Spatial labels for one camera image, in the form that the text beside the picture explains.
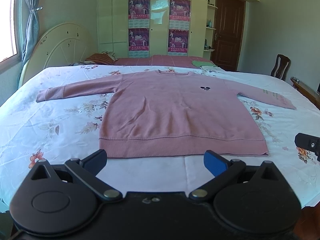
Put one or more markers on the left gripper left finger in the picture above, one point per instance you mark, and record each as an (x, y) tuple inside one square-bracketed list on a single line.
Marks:
[(85, 171)]

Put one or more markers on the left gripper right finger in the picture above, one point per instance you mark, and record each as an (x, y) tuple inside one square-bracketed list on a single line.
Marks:
[(225, 172)]

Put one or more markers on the pink knit sweater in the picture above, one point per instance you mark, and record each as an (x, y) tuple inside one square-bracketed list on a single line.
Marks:
[(163, 114)]

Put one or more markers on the white floral bed sheet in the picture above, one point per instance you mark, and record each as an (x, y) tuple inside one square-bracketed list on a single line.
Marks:
[(62, 129)]

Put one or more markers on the dark wooden side table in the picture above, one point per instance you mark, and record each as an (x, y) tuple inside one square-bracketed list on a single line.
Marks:
[(305, 90)]

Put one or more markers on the dark wooden chair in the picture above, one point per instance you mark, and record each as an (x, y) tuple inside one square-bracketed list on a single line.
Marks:
[(281, 67)]

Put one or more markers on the white folded garment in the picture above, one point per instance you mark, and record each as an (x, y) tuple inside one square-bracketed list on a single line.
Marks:
[(212, 69)]

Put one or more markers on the green folded garment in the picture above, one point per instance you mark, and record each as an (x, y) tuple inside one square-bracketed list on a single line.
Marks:
[(203, 64)]

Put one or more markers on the orange striped pillow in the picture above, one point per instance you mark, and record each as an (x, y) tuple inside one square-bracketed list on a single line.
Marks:
[(102, 58)]

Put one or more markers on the white brown patterned pillow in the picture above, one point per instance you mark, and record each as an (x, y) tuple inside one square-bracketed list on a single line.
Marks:
[(110, 54)]

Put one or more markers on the pink checked bed cover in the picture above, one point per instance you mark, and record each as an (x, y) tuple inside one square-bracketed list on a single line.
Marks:
[(161, 60)]

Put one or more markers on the cream corner shelf unit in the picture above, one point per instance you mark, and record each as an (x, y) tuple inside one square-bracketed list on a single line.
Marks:
[(210, 29)]

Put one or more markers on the cream round headboard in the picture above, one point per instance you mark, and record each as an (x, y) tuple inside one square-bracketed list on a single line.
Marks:
[(62, 45)]

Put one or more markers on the lower right pink poster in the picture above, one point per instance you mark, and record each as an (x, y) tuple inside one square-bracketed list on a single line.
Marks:
[(178, 41)]

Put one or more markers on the pink poster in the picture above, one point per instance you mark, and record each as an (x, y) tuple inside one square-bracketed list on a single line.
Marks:
[(138, 39), (139, 9), (178, 41), (180, 10)]

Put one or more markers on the lower left pink poster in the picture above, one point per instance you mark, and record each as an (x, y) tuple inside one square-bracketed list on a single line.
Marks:
[(138, 39)]

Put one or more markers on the dark brown wooden door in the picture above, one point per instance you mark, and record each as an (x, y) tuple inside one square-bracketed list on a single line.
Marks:
[(227, 38)]

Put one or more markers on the cream glossy wardrobe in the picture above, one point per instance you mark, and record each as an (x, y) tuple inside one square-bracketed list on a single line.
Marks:
[(113, 28)]

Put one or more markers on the upper right pink poster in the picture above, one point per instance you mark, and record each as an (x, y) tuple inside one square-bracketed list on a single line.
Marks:
[(180, 10)]

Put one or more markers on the upper left pink poster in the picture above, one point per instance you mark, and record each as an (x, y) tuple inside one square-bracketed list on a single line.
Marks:
[(139, 9)]

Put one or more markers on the light blue curtain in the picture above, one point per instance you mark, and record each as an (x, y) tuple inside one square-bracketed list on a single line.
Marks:
[(28, 27)]

